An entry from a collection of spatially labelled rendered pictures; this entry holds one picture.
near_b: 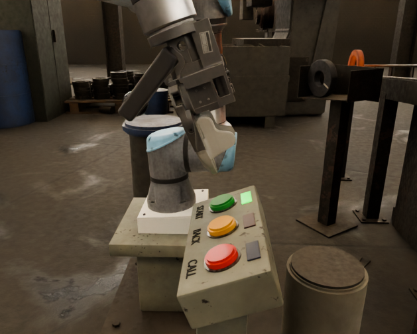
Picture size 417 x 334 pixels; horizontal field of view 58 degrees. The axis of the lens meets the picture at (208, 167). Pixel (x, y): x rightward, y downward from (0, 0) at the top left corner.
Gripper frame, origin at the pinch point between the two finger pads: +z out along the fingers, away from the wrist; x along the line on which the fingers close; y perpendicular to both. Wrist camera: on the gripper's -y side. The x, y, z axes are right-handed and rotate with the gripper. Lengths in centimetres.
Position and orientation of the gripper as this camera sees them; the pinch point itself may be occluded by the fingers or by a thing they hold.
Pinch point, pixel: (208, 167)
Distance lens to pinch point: 56.7
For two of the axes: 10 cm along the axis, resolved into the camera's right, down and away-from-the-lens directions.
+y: 9.4, -3.1, -1.5
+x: 0.4, -3.4, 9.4
